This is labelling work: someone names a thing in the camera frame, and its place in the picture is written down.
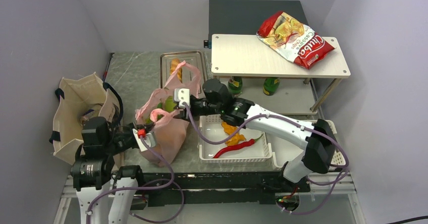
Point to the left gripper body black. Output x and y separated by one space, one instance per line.
122 139

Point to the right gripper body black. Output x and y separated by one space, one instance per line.
201 107

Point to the pink plastic grocery bag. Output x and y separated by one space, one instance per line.
169 132

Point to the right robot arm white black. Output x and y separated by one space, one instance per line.
316 140

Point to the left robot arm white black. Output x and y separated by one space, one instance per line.
104 197

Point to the left white plastic basket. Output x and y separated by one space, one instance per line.
210 127

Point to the white plastic basket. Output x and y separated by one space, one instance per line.
283 151
210 127

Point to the green cabbage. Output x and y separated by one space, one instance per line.
169 104

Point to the metal baking tray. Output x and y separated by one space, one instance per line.
195 58

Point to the orange habanero pepper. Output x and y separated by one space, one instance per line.
229 130

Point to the left green glass bottle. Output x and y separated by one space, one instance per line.
235 84

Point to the green glass bottle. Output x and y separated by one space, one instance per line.
271 85
235 84

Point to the bread loaf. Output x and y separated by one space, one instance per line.
173 67

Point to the beige canvas tote bag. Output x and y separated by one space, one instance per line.
76 99

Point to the red chili pepper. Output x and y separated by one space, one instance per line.
236 147

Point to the right green glass bottle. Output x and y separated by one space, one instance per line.
271 85

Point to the dark grey back panel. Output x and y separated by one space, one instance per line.
244 17

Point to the right white plastic basket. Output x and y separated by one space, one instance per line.
283 151

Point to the white two-tier shelf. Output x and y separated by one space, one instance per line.
300 92

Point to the red cassava chips bag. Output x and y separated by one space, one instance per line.
293 40

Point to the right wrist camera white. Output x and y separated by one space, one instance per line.
181 97

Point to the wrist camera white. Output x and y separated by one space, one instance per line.
144 140
181 97

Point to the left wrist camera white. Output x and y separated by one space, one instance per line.
144 140

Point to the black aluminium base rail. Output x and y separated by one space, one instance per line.
203 188

